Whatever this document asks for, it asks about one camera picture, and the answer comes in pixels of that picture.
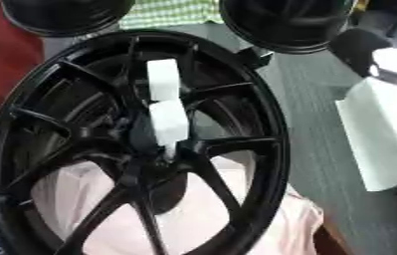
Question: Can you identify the white pin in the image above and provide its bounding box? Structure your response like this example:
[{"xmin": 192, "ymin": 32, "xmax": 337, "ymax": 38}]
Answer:
[
  {"xmin": 145, "ymin": 58, "xmax": 183, "ymax": 103},
  {"xmin": 147, "ymin": 100, "xmax": 191, "ymax": 158}
]

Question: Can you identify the black spoked wheel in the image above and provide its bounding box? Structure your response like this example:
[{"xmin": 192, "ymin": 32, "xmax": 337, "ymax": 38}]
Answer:
[{"xmin": 0, "ymin": 29, "xmax": 293, "ymax": 255}]

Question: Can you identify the black round wheel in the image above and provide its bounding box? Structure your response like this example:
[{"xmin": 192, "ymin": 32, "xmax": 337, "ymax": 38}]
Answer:
[
  {"xmin": 217, "ymin": 0, "xmax": 358, "ymax": 55},
  {"xmin": 0, "ymin": 0, "xmax": 137, "ymax": 38}
]

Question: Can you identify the pink cloth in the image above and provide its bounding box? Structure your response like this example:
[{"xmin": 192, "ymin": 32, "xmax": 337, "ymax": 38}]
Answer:
[{"xmin": 29, "ymin": 154, "xmax": 325, "ymax": 255}]

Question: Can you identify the green white checked cloth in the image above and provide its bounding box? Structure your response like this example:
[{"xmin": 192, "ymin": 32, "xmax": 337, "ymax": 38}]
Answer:
[{"xmin": 117, "ymin": 0, "xmax": 226, "ymax": 31}]

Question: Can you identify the white box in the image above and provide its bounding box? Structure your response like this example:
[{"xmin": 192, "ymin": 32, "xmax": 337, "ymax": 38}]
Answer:
[{"xmin": 333, "ymin": 43, "xmax": 397, "ymax": 192}]

